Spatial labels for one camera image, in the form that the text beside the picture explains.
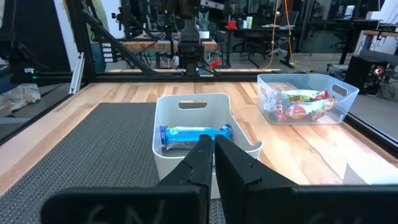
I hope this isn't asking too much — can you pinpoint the black aluminium table frame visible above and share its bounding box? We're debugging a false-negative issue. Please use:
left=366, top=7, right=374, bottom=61
left=0, top=68, right=398, bottom=151

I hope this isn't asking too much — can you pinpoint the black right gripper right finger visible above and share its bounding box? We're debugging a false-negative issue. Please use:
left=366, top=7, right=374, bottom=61
left=214, top=133, right=398, bottom=224

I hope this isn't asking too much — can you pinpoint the black frame post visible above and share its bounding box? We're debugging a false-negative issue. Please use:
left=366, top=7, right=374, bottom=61
left=66, top=0, right=98, bottom=83

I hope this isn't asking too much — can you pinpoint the black office desk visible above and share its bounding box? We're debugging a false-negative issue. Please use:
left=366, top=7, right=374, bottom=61
left=223, top=25, right=300, bottom=70

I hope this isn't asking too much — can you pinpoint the spiky potted plant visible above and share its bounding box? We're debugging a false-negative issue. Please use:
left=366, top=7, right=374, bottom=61
left=198, top=11, right=213, bottom=40

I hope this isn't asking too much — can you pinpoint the dark woven placemat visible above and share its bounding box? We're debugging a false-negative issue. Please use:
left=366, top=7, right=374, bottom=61
left=0, top=102, right=226, bottom=224

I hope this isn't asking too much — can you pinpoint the yellow hanging cable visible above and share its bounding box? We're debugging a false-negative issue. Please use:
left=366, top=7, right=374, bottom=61
left=262, top=0, right=312, bottom=73

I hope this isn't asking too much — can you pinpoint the black panel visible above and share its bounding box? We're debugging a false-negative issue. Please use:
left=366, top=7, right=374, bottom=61
left=6, top=0, right=73, bottom=75

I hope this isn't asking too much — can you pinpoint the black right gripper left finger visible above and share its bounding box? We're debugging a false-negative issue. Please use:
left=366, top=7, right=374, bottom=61
left=39, top=133, right=214, bottom=224

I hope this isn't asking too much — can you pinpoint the black diagonal brace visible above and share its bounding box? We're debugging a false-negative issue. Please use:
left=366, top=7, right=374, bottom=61
left=81, top=9, right=159, bottom=77

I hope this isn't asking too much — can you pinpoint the clear plastic bin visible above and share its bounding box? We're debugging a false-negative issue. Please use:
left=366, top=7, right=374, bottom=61
left=256, top=73, right=361, bottom=126

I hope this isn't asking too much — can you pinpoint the black equipment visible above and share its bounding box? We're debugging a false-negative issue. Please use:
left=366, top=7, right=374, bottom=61
left=0, top=29, right=41, bottom=85

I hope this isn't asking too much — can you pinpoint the lit laptop screen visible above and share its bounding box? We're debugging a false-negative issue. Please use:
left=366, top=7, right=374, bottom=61
left=343, top=4, right=356, bottom=20

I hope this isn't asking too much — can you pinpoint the silver aluminium extrusion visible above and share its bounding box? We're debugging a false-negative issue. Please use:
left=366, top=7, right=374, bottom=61
left=68, top=52, right=86, bottom=95

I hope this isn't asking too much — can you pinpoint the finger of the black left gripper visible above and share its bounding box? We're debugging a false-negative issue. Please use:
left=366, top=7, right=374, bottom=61
left=190, top=17, right=201, bottom=43
left=180, top=17, right=191, bottom=43

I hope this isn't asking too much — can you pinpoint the grey side stand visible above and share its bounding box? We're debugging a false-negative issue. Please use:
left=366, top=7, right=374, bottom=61
left=358, top=49, right=398, bottom=68

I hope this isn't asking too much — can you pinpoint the beige plastic bag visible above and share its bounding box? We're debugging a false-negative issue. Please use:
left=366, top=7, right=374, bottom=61
left=0, top=83, right=42, bottom=113

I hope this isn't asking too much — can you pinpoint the black computer with blue light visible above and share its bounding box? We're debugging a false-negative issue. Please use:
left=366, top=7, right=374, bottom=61
left=344, top=55, right=390, bottom=95

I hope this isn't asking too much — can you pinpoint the wooden side desk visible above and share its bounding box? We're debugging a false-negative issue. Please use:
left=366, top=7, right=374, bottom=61
left=361, top=29, right=398, bottom=40

